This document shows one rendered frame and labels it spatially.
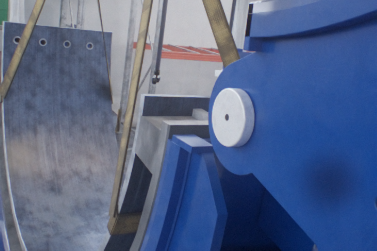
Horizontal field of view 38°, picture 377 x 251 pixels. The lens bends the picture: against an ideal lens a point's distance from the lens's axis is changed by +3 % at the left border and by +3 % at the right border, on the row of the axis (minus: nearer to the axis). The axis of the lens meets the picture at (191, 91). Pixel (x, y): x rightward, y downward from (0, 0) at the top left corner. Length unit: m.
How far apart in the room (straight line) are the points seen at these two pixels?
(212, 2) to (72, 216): 1.57
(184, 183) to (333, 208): 0.52
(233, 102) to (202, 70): 9.24
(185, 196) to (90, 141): 2.11
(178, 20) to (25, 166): 7.03
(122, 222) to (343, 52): 1.03
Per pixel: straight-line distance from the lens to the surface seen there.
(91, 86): 3.63
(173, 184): 1.43
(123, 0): 9.54
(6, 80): 3.43
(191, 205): 1.42
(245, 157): 1.20
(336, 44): 1.00
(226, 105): 1.21
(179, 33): 10.06
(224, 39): 2.06
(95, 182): 3.35
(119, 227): 1.80
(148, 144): 1.55
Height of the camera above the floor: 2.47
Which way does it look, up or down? 10 degrees down
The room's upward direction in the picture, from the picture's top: 8 degrees clockwise
